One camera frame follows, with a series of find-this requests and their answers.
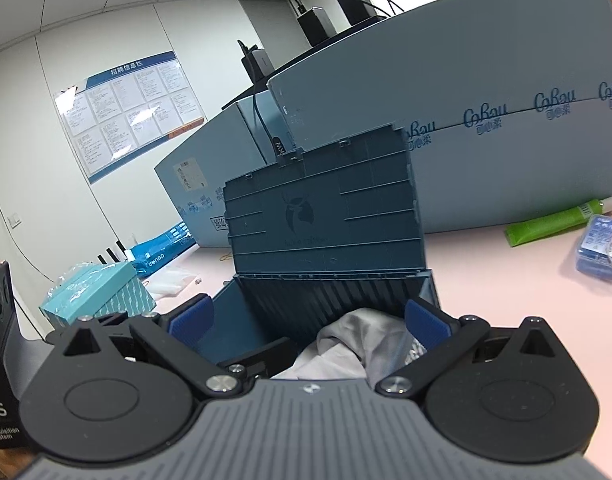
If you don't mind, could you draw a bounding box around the grey white cloth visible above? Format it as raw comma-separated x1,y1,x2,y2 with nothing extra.
275,308,426,386

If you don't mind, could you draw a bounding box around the dark blue storage box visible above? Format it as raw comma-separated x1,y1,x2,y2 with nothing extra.
195,126,438,364

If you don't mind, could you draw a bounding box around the blue flat package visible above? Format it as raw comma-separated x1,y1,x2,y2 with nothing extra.
126,221,195,278

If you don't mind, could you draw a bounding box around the teal tissue box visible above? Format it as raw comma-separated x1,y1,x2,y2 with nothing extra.
39,262,156,327

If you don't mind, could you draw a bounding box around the green tube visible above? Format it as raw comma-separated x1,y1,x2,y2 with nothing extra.
505,196,612,247

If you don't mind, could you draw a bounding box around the large light blue carton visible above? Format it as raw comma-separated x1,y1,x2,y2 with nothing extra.
269,0,612,233

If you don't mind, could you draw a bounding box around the black charger left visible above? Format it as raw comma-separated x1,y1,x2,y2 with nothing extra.
237,40,274,84

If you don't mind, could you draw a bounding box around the black charger middle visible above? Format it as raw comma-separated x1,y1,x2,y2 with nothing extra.
297,3,337,47

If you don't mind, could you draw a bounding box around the black charger on carton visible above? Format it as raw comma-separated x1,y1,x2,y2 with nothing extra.
336,0,387,26

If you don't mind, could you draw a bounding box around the blue plastic packet with ring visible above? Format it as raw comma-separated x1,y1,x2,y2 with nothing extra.
576,214,612,283

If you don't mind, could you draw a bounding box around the black cable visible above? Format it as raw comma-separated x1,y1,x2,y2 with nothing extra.
251,79,287,162

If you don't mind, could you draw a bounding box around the wall notice board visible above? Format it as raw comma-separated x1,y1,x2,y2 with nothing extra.
54,51,206,183

